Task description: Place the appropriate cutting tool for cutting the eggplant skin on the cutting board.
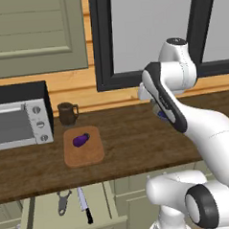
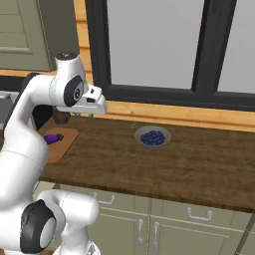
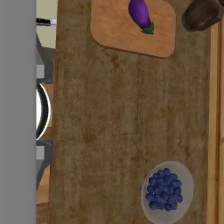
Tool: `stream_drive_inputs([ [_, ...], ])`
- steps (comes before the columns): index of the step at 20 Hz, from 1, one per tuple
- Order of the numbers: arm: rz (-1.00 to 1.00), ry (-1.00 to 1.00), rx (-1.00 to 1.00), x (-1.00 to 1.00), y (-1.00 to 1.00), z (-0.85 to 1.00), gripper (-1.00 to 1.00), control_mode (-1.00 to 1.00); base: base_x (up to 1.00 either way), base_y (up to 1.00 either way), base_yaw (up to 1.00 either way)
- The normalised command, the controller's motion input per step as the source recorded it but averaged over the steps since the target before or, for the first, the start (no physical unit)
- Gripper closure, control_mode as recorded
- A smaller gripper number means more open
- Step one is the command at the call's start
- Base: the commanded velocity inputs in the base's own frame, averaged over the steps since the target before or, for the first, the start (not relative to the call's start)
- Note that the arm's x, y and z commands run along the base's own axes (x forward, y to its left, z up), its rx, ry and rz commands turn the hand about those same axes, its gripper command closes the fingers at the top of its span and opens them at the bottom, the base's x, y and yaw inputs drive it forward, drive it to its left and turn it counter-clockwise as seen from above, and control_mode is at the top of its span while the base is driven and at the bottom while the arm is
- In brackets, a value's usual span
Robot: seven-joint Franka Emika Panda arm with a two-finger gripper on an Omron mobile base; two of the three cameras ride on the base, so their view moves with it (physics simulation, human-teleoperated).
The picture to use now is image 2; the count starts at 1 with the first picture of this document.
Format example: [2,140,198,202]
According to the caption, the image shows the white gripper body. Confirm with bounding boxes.
[68,97,109,116]

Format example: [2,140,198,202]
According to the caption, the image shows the wooden cutting board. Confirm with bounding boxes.
[37,127,80,165]

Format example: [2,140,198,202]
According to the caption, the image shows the purple eggplant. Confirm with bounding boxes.
[43,132,65,145]

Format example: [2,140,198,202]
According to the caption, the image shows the blueberries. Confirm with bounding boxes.
[139,129,166,146]

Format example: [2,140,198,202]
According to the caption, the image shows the grey bowl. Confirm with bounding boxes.
[133,125,172,149]

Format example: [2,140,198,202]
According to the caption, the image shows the grey small appliance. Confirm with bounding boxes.
[0,91,21,129]

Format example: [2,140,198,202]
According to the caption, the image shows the olive green drawer front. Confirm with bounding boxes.
[58,184,153,214]
[149,197,255,231]

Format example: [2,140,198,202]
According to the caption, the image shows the olive green cupboard door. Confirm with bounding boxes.
[87,206,151,255]
[146,214,247,255]

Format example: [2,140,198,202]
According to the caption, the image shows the black window frame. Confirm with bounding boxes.
[85,0,255,113]

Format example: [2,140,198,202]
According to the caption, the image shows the silver drawer handle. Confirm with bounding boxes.
[92,192,117,205]
[186,206,214,221]

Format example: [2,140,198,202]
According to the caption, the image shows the olive green wall cupboard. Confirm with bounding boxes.
[0,0,82,73]

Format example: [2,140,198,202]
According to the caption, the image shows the silver cupboard door handle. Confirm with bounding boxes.
[136,218,144,245]
[151,221,160,250]

